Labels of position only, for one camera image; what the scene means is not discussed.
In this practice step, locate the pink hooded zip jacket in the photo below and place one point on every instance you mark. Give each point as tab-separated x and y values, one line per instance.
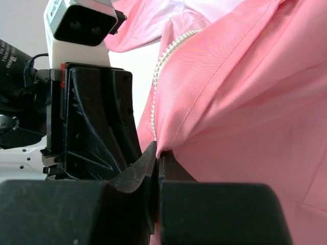
239	95

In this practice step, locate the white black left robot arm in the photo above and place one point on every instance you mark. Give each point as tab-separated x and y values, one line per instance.
23	105

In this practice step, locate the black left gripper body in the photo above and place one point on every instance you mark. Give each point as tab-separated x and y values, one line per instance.
53	153

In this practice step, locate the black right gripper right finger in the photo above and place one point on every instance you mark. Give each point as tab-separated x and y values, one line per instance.
192	212

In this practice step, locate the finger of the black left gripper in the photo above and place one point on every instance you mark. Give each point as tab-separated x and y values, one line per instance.
118	105
91	149

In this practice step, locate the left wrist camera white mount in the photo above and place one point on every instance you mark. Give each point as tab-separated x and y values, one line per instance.
75	31

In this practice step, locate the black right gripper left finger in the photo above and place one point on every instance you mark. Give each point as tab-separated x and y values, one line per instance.
118	211

